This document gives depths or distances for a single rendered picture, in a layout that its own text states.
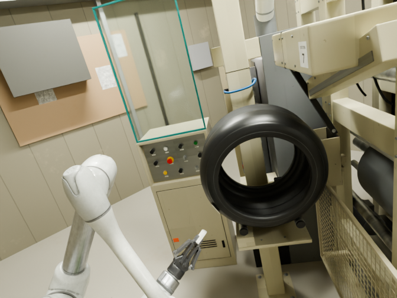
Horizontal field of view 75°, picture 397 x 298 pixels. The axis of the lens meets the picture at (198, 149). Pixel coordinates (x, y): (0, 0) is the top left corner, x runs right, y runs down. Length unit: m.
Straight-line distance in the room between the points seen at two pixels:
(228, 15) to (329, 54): 0.71
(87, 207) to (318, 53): 0.87
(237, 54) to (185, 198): 1.20
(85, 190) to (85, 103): 2.98
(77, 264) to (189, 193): 1.06
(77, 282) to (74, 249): 0.17
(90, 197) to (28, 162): 2.97
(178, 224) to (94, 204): 1.41
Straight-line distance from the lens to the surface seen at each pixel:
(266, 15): 2.00
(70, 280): 1.38
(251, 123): 1.13
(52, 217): 4.11
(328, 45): 0.89
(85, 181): 0.94
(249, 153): 1.58
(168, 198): 2.16
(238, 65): 1.46
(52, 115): 3.80
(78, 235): 1.24
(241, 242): 1.44
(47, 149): 3.86
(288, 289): 2.31
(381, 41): 0.84
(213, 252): 2.44
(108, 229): 1.01
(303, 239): 1.48
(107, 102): 3.93
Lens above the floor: 1.77
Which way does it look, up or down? 19 degrees down
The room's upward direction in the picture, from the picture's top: 14 degrees counter-clockwise
